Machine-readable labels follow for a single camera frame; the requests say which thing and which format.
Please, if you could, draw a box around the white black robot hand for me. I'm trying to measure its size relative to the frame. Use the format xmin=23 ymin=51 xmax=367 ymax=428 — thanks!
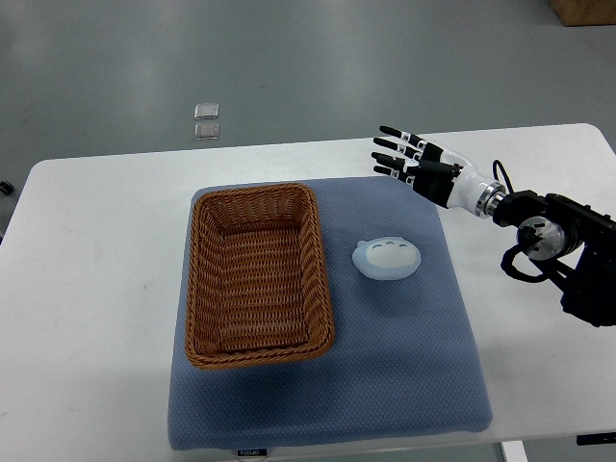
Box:
xmin=372 ymin=125 xmax=506 ymax=218

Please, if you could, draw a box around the blue plush toy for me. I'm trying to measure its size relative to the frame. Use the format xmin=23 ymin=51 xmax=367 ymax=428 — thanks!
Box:
xmin=352 ymin=237 xmax=422 ymax=281

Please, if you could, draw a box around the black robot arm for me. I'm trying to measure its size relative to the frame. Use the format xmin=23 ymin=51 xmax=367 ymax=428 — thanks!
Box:
xmin=486 ymin=191 xmax=615 ymax=327

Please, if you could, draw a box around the brown wicker basket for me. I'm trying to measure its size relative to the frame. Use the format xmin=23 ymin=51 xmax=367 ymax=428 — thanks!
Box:
xmin=185 ymin=183 xmax=335 ymax=370

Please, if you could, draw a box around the blue quilted mat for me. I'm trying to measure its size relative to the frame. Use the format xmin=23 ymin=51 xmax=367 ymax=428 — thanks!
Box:
xmin=167 ymin=176 xmax=492 ymax=450

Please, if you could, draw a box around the cardboard box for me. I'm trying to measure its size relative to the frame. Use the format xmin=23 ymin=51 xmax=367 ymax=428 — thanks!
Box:
xmin=550 ymin=0 xmax=615 ymax=27

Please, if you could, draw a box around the upper metal floor plate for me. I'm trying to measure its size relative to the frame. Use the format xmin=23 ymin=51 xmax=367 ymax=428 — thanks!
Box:
xmin=193 ymin=103 xmax=219 ymax=120

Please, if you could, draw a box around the white table leg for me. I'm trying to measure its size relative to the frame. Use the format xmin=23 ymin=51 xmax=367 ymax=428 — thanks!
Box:
xmin=500 ymin=440 xmax=528 ymax=462

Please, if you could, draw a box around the black object at left edge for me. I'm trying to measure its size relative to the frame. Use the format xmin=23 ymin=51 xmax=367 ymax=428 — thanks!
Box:
xmin=0 ymin=181 xmax=14 ymax=195

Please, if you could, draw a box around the black cable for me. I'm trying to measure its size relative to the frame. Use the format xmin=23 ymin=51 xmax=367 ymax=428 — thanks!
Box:
xmin=491 ymin=159 xmax=514 ymax=194

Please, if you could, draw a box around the black table bracket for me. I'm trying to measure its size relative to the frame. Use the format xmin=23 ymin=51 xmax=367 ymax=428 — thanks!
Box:
xmin=576 ymin=432 xmax=616 ymax=446

